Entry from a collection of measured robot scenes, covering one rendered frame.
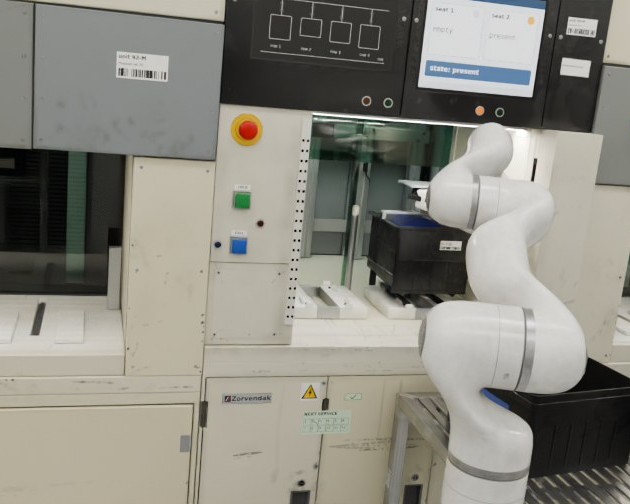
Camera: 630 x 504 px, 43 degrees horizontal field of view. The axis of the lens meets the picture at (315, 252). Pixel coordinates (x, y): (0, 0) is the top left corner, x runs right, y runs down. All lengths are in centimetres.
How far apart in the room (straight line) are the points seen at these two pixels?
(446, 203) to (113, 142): 68
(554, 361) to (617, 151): 99
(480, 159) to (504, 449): 57
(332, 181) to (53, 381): 128
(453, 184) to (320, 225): 130
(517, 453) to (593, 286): 97
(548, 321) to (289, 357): 82
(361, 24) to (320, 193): 105
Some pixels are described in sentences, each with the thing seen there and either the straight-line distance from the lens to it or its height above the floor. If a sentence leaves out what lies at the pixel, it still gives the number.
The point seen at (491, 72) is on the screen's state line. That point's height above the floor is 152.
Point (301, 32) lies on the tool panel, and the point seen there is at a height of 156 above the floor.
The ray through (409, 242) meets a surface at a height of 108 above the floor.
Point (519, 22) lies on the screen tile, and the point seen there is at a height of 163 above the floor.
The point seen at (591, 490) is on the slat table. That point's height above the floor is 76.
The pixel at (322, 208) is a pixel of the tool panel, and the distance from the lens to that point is 270.
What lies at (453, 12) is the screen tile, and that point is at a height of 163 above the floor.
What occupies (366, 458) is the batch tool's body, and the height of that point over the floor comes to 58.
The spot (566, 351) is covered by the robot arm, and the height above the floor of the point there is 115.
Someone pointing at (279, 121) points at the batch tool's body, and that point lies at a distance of 170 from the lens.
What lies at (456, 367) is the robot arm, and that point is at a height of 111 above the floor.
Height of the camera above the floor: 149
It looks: 13 degrees down
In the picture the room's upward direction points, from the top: 5 degrees clockwise
